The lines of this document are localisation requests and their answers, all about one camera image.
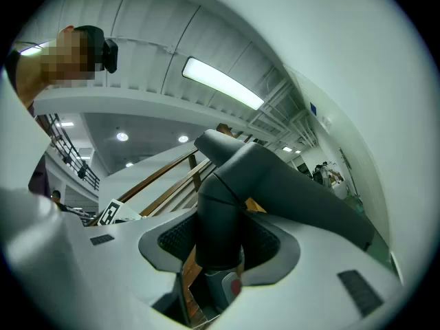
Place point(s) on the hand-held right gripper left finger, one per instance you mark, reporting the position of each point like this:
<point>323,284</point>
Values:
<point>86,273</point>

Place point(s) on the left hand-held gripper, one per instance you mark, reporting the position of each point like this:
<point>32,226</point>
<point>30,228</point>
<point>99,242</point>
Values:
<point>109,213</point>

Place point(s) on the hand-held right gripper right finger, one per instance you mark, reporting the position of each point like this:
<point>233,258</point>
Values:
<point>309,287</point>

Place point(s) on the black vacuum floor nozzle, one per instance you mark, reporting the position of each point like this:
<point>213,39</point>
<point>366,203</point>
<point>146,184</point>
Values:
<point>264,181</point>

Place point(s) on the black balcony railing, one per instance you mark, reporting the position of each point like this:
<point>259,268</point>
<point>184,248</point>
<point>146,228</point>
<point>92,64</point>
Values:
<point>72,153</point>

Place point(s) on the person's head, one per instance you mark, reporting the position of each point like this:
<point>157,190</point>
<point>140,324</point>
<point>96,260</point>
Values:
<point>67,60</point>

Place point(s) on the long ceiling light panel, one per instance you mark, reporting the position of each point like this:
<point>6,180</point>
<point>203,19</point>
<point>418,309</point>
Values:
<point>223,82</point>

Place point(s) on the black head-mounted camera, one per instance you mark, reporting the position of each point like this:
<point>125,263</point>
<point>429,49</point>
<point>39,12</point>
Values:
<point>110,56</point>

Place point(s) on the blue wall sign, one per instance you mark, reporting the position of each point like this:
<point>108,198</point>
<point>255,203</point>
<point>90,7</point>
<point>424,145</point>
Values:
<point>313,109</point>

